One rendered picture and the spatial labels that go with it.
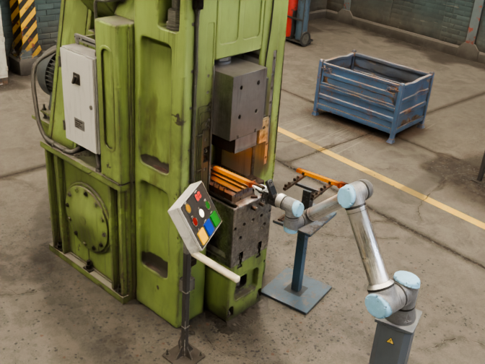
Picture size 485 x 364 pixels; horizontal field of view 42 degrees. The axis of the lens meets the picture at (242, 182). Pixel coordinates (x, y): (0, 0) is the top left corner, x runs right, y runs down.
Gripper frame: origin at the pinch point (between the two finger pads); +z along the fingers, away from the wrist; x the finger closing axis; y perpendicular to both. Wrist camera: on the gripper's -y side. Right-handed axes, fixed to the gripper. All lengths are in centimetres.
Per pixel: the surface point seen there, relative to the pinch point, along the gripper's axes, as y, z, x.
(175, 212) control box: -11, -7, -74
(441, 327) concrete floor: 103, -107, 93
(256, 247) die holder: 52, 1, 10
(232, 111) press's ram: -51, 8, -18
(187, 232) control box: -1, -14, -71
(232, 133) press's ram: -36.9, 7.8, -16.3
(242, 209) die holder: 15.1, 1.3, -8.7
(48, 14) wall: 41, 576, 217
